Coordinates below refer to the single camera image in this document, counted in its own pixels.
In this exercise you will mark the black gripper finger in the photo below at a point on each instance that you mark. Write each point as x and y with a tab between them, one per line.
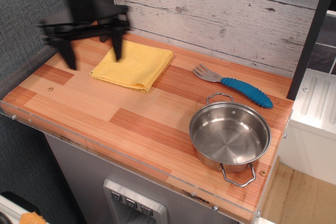
117	43
66	51

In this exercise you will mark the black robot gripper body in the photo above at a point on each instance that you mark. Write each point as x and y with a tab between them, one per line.
79	20

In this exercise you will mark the stainless steel pot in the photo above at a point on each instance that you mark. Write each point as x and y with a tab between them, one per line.
230	137

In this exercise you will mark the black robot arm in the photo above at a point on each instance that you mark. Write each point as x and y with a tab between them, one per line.
84	19

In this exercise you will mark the yellow folded towel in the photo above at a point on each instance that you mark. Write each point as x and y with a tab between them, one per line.
138	68

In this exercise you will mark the clear acrylic edge guard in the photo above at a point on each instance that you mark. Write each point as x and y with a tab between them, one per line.
152	143

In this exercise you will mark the gray toy fridge cabinet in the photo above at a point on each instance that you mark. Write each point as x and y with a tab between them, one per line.
85	174

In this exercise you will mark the silver dispenser panel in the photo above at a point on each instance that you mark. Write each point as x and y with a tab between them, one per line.
128	206

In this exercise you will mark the orange cloth item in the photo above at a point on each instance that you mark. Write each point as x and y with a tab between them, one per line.
32	218

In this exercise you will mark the white toy sink unit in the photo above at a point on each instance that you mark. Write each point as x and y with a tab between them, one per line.
308	144

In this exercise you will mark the dark gray left post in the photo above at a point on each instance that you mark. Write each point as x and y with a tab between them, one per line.
106	17

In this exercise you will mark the dark gray post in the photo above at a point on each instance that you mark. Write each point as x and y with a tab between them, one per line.
311	39
106	17

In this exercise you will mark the blue handled metal fork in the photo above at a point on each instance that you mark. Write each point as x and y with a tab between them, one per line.
251	92

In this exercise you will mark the dark gray right post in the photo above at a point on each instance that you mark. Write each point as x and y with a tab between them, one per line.
311	39

